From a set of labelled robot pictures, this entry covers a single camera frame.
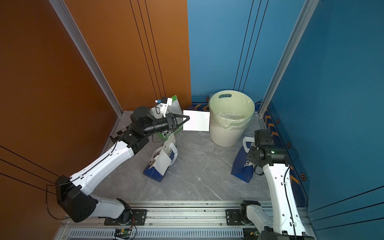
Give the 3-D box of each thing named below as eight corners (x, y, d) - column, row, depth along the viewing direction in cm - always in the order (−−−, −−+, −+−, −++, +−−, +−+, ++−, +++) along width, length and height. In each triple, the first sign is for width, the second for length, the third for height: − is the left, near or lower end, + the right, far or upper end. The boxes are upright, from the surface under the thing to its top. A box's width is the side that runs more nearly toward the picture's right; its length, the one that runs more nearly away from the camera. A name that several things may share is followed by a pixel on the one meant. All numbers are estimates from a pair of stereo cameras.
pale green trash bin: (211, 150, 100) (215, 122, 78) (209, 120, 117) (212, 90, 95) (246, 149, 100) (260, 121, 78) (239, 120, 117) (249, 90, 95)
